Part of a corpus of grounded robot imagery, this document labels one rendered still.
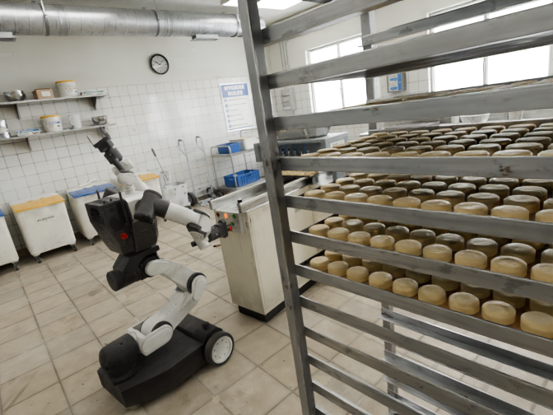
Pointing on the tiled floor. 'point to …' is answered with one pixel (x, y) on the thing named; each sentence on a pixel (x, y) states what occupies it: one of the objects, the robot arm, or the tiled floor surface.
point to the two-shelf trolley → (232, 167)
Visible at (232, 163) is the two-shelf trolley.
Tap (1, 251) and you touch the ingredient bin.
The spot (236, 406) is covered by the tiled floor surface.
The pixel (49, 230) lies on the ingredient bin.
